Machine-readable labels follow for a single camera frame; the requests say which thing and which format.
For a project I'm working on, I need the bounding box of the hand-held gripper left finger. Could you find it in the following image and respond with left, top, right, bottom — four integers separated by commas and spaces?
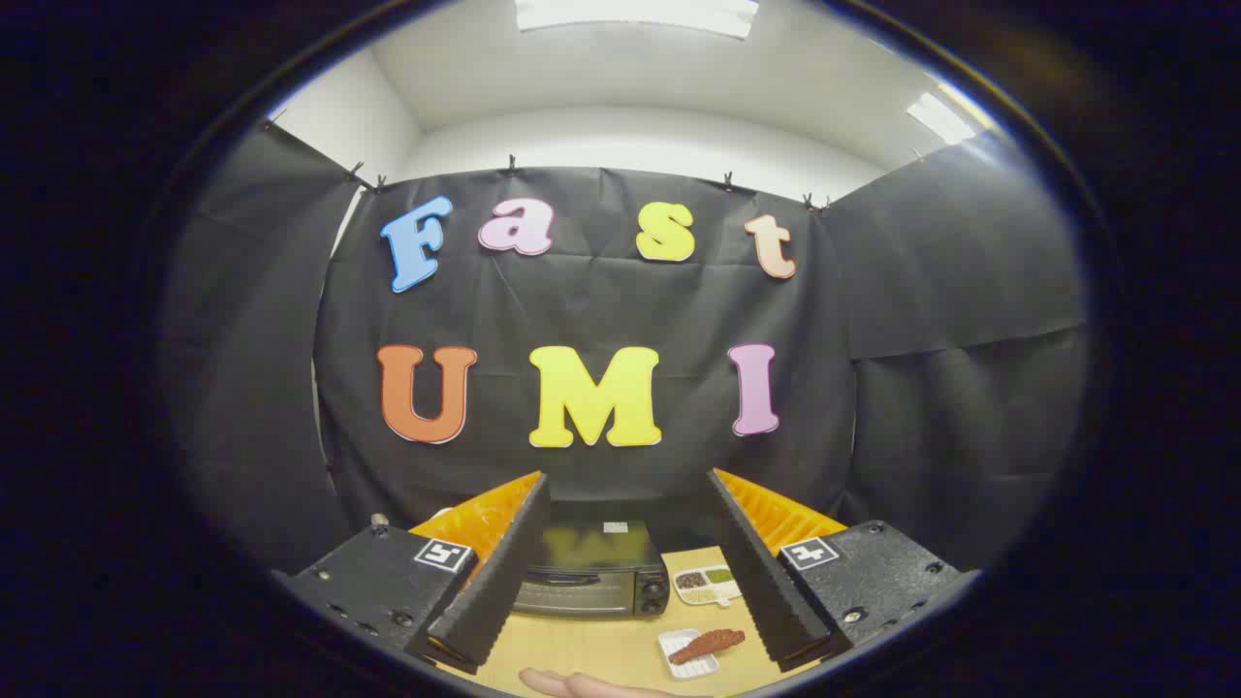
276, 470, 552, 677

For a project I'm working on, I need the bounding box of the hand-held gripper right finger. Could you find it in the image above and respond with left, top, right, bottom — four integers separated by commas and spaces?
706, 468, 980, 675

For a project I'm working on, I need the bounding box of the red-brown meat steak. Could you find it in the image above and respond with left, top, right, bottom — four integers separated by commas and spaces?
667, 628, 748, 666

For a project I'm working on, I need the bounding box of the black toaster oven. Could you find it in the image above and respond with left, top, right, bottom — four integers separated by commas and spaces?
512, 519, 672, 621

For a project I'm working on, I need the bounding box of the white divided bean plate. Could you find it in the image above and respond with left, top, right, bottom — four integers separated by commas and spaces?
673, 565, 743, 609

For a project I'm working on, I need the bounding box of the white rectangular tray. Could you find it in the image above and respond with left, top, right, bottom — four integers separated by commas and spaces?
657, 628, 721, 680

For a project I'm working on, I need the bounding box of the small ceiling light panel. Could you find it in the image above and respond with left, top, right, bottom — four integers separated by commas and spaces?
907, 92, 975, 146

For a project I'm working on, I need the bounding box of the large ceiling light panel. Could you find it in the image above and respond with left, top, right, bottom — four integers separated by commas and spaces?
514, 0, 760, 40

